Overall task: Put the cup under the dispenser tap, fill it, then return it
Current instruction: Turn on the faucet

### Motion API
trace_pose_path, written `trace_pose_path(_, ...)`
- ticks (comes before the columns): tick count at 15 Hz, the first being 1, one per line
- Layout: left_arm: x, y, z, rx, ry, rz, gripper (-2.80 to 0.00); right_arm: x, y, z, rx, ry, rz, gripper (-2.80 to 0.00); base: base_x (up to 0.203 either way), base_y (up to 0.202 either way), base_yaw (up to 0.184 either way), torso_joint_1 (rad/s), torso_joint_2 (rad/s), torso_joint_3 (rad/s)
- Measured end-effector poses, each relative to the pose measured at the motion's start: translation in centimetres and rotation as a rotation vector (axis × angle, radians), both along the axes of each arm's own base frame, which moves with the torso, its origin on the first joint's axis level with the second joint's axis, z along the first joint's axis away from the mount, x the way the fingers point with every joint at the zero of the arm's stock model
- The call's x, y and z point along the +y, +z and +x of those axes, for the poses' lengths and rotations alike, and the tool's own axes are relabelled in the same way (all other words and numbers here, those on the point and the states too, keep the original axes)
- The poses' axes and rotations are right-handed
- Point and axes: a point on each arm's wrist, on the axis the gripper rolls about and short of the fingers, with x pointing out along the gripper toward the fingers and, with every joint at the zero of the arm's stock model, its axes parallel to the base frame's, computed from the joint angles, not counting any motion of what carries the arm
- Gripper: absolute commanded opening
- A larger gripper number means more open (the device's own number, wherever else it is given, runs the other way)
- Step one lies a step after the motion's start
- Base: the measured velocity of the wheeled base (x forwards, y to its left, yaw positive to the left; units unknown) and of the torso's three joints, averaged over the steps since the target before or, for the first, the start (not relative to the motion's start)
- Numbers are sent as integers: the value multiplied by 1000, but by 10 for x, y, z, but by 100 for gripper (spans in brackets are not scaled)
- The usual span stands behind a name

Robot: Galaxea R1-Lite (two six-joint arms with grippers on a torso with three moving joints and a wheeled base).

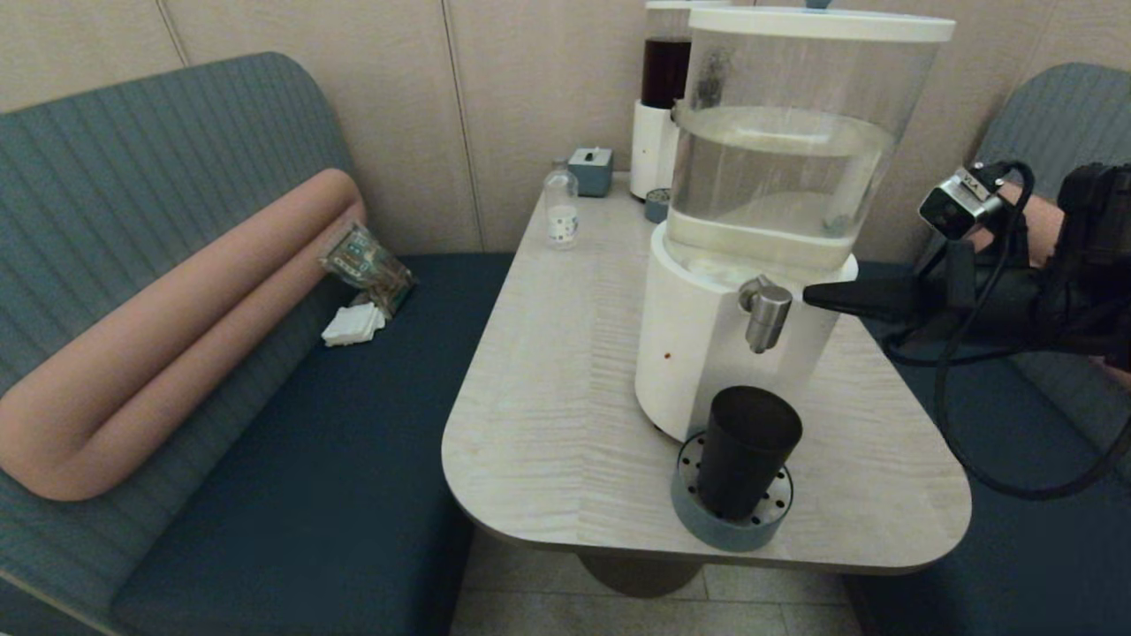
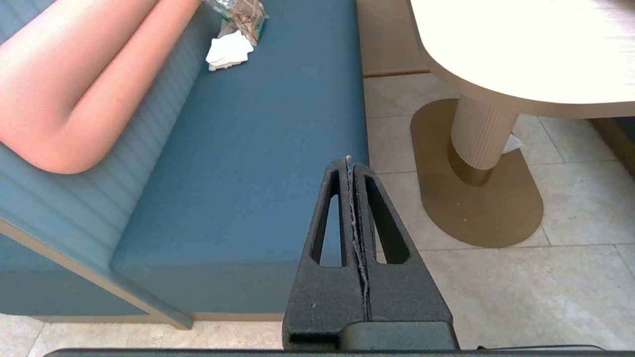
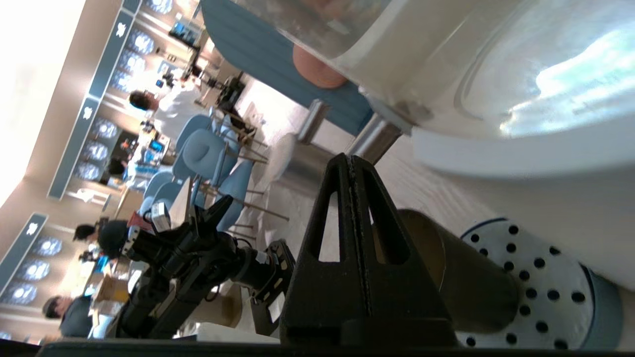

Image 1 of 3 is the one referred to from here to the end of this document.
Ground round table pedestal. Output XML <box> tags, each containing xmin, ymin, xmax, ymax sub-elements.
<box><xmin>576</xmin><ymin>552</ymin><xmax>706</xmax><ymax>600</ymax></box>

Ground black camera cable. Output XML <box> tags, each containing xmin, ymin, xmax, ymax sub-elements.
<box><xmin>884</xmin><ymin>159</ymin><xmax>1131</xmax><ymax>500</ymax></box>

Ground large white water dispenser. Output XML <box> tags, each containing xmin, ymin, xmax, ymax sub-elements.
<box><xmin>634</xmin><ymin>0</ymin><xmax>957</xmax><ymax>443</ymax></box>

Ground pink bolster cushion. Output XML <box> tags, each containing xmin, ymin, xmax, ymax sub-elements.
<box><xmin>968</xmin><ymin>193</ymin><xmax>1131</xmax><ymax>390</ymax></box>
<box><xmin>0</xmin><ymin>168</ymin><xmax>368</xmax><ymax>503</ymax></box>

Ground blue round perforated drip tray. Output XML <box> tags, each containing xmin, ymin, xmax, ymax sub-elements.
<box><xmin>671</xmin><ymin>430</ymin><xmax>793</xmax><ymax>553</ymax></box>

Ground metal dispenser tap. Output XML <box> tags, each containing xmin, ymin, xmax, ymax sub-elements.
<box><xmin>739</xmin><ymin>276</ymin><xmax>793</xmax><ymax>354</ymax></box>

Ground white folded napkins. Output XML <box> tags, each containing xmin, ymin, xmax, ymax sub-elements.
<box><xmin>321</xmin><ymin>303</ymin><xmax>387</xmax><ymax>349</ymax></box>

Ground dark brown plastic cup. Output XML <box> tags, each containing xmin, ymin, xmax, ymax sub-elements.
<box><xmin>696</xmin><ymin>385</ymin><xmax>803</xmax><ymax>522</ymax></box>

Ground teal sofa bench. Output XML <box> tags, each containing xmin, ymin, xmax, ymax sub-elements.
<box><xmin>0</xmin><ymin>51</ymin><xmax>515</xmax><ymax>636</ymax></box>
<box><xmin>839</xmin><ymin>62</ymin><xmax>1131</xmax><ymax>636</ymax></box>

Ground green snack packet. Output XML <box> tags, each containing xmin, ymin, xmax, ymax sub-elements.
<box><xmin>319</xmin><ymin>221</ymin><xmax>416</xmax><ymax>319</ymax></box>

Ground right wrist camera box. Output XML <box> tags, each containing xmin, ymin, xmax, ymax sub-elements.
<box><xmin>919</xmin><ymin>166</ymin><xmax>1013</xmax><ymax>241</ymax></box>

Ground blue-grey tissue box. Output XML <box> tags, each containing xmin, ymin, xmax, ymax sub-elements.
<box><xmin>567</xmin><ymin>146</ymin><xmax>614</xmax><ymax>198</ymax></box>

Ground small clear bottle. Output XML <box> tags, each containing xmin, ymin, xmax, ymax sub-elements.
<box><xmin>543</xmin><ymin>157</ymin><xmax>580</xmax><ymax>251</ymax></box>

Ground dispenser with dark drink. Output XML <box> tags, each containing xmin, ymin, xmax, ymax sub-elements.
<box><xmin>629</xmin><ymin>0</ymin><xmax>732</xmax><ymax>201</ymax></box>

